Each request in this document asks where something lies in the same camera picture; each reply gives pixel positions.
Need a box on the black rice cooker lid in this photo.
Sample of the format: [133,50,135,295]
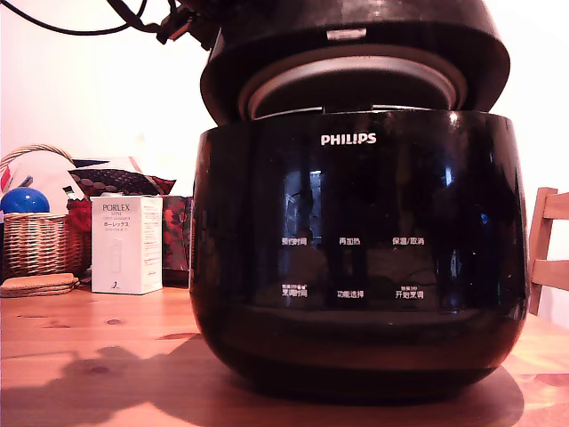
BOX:
[199,0,511,125]

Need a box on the black Philips rice cooker body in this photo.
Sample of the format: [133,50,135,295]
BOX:
[188,109,533,401]

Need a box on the red floral bag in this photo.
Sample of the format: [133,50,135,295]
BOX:
[161,195,195,286]

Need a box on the metal inner pot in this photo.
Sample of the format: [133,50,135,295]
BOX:
[255,104,435,119]

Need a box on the white Porlex box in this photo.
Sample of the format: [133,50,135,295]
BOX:
[91,195,164,295]

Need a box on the red knitted cloth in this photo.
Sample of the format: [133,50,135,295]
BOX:
[66,198,93,233]

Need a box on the woven wicker basket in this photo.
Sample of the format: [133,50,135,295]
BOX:
[0,142,91,279]

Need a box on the cork coaster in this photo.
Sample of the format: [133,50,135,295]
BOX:
[1,272,75,288]
[0,280,80,299]

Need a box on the blue ball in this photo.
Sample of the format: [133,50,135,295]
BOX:
[0,186,51,215]

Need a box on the wooden chair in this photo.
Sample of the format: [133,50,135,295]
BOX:
[527,186,569,318]

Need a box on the black cable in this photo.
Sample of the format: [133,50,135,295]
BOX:
[0,0,149,36]
[108,0,164,35]

